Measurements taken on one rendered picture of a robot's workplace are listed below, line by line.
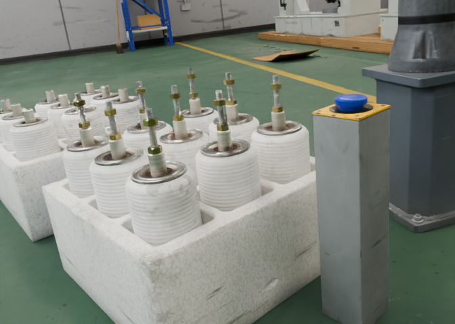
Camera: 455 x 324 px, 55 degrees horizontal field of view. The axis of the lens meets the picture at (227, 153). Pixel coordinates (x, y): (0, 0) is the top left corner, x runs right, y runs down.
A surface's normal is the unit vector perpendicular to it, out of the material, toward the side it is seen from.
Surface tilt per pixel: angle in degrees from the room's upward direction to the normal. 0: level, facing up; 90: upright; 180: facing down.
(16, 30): 90
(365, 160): 90
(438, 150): 90
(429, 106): 90
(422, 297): 0
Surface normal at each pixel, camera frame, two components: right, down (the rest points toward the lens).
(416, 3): -0.76, 0.29
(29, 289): -0.11, -0.94
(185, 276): 0.64, 0.18
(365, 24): 0.27, 0.28
